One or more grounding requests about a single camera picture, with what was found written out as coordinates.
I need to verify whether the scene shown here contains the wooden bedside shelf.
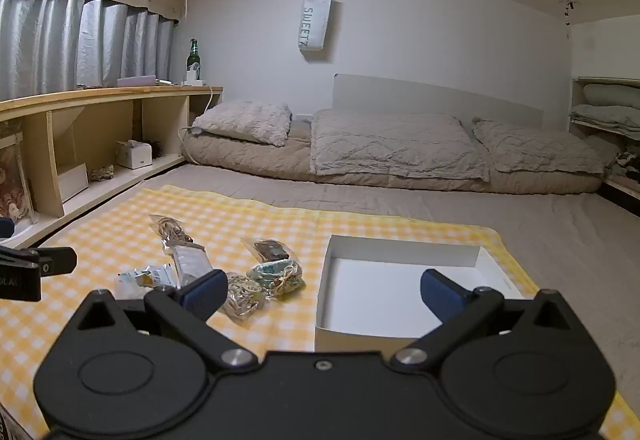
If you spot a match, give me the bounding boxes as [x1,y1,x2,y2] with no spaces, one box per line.
[0,85,224,250]

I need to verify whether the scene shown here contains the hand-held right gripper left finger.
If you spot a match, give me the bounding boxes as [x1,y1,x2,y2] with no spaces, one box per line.
[75,269,258,373]

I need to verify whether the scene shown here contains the grey curtain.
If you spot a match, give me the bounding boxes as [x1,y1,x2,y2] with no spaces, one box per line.
[0,0,180,96]

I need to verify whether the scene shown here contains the white storage shelf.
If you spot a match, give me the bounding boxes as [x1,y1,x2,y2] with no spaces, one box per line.
[569,76,640,217]

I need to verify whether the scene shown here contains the bagged dark pendant necklace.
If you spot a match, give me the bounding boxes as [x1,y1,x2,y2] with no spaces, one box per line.
[240,237,292,263]

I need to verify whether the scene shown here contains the folded grey green blanket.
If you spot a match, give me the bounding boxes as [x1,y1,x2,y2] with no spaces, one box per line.
[571,104,640,141]

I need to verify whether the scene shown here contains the printed plastic bag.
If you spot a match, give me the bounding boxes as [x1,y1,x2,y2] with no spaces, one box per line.
[0,131,37,227]

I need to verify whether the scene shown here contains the small yellow green packet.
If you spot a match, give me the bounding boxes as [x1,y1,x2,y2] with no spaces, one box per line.
[117,266,177,290]

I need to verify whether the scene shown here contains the fluffy grey pillow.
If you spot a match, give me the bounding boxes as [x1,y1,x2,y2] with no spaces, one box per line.
[191,101,293,148]

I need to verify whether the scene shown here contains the beige rolled comforter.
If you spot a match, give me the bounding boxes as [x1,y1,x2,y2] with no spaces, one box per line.
[180,124,607,196]

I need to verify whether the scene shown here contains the white cardboard box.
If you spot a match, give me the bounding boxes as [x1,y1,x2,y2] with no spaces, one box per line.
[314,235,526,355]

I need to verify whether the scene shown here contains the dark patterned cloth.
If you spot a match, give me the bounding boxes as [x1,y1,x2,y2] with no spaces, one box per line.
[605,146,640,193]

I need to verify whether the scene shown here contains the white tissue box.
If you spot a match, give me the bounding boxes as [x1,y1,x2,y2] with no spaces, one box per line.
[116,140,153,170]

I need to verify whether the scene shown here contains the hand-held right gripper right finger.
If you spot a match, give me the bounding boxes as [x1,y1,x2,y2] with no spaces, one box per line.
[390,269,576,373]

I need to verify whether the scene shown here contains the pale green pillow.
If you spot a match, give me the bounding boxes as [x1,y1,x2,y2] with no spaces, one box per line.
[583,82,640,110]

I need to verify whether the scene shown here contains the bagged turquoise bead jewelry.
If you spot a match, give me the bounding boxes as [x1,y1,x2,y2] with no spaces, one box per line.
[248,259,306,298]

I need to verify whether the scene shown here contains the white hanging tote bag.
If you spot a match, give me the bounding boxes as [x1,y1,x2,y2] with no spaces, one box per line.
[299,0,333,53]

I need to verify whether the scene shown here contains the bagged brown cord necklace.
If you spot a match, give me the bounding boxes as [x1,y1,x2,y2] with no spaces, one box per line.
[149,214,195,247]

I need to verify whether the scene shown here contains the yellow checkered mat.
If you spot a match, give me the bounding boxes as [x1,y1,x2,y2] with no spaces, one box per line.
[0,185,631,440]

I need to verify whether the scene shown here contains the grey quilted pillow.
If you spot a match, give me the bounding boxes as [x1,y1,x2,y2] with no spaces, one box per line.
[471,117,606,176]

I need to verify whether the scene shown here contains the white packet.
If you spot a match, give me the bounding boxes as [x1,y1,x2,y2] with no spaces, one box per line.
[170,242,213,288]

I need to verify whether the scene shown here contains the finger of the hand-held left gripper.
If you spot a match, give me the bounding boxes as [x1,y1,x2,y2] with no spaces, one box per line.
[0,246,78,278]

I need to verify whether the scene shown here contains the white board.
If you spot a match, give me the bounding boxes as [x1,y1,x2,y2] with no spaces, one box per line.
[57,163,90,203]

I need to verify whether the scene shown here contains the green glass bottle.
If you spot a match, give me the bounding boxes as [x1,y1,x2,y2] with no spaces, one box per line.
[186,38,201,82]

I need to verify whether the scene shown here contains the folded grey quilt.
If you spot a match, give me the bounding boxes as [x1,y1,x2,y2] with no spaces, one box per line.
[309,109,492,183]

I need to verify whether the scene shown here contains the white charger cable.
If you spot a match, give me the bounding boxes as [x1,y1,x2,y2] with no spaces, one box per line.
[178,86,223,156]

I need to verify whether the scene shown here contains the bagged gold chain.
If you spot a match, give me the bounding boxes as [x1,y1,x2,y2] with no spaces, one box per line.
[220,272,268,328]

